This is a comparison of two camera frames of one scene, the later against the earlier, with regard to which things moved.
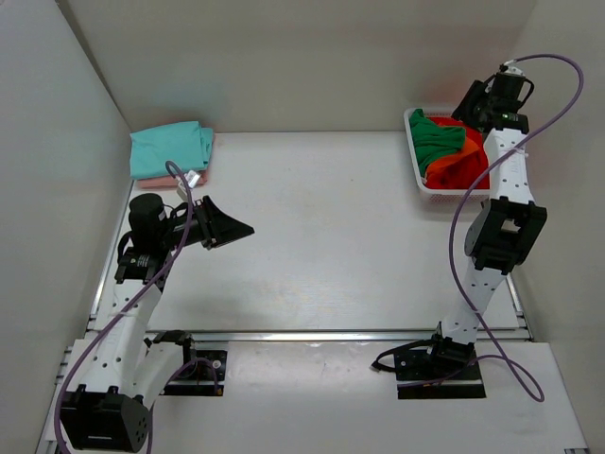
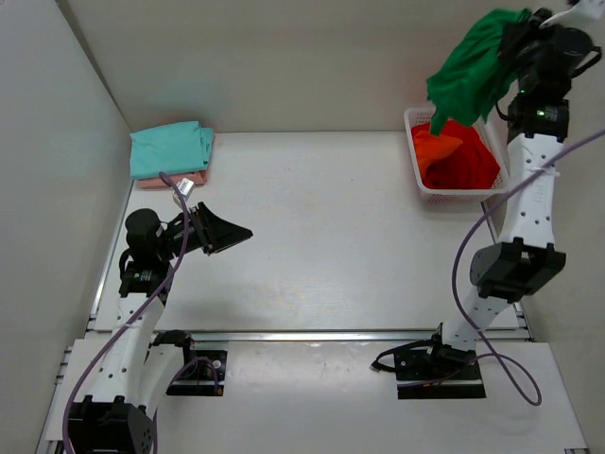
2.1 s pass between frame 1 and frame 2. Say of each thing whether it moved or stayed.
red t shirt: stayed
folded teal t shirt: stayed
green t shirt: moved
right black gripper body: moved
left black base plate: stayed
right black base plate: stayed
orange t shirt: moved
